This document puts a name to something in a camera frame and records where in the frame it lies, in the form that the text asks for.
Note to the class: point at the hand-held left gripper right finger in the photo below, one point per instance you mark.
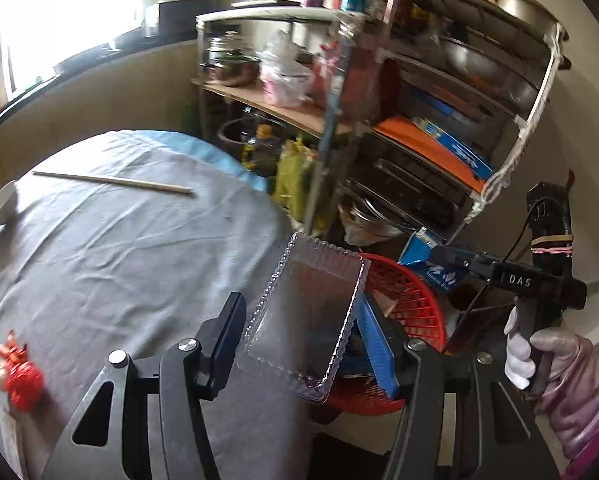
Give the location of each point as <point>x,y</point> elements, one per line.
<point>374,355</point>

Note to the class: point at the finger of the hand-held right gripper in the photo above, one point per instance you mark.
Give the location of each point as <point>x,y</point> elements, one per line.
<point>459,258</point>

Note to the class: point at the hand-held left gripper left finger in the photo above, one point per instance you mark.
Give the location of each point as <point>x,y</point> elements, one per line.
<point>227,345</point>

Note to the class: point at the blue and white carton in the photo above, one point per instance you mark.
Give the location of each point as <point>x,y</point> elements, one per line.
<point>414,258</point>

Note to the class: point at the red plastic basket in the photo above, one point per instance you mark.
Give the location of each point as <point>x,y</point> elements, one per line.
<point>409,290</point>

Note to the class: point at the clear plastic tray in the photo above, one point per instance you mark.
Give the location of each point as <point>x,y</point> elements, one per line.
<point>309,310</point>

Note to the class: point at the red plastic bag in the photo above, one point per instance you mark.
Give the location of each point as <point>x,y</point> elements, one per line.
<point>24,385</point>

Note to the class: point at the person's right forearm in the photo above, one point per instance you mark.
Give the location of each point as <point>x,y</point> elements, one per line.
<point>584,420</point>

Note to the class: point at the person's right hand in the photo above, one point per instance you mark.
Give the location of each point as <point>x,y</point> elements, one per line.
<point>517,360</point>

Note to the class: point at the black baking trays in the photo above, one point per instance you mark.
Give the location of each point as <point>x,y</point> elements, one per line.
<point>409,190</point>

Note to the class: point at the steel dishes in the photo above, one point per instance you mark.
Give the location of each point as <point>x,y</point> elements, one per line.
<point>374,220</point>

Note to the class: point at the blue flat box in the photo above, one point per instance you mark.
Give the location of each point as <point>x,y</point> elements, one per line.
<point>459,152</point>

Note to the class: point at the grey tablecloth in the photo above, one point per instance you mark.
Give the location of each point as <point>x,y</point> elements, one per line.
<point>129,260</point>

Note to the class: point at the orange board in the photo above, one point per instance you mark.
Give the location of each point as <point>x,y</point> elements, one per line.
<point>404,140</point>

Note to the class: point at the yellow plastic bag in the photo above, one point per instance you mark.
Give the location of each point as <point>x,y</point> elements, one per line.
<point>294,180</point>

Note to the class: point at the large steel bowls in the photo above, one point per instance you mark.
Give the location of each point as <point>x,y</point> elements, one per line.
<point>479,70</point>

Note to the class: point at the metal storage rack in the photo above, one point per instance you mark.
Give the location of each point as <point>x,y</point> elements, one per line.
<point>339,110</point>

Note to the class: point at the blue table cover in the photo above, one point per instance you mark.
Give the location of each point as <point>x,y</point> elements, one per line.
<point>209,152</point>

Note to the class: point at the cooking oil bottle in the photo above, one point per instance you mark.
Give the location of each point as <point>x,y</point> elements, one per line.
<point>262,152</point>

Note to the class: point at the long wooden stick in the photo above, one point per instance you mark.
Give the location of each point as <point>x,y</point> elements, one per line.
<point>114,180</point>

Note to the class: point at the black pot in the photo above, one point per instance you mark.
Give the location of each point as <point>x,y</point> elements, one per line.
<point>229,137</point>

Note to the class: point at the wooden shelf board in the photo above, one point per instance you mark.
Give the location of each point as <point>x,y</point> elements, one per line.
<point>259,102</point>

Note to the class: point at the white and pink plastic bag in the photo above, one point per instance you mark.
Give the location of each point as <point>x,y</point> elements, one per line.
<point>284,75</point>

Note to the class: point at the steel pot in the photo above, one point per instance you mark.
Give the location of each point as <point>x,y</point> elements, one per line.
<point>524,7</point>

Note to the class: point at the white bowl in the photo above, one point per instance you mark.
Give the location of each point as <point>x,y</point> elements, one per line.
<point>1,205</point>

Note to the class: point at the stacked steel pots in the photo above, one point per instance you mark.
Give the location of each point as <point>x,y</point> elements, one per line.
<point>229,62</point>

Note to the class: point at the yellow base cabinets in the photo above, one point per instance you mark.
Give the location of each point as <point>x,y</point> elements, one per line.
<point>104,90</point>

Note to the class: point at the black kitchen countertop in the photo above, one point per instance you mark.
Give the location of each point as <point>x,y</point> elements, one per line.
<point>79,57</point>

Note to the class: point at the black microwave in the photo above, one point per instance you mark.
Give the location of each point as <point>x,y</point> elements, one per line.
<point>184,17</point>

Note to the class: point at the window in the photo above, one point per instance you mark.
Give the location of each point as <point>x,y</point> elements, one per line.
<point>69,15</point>

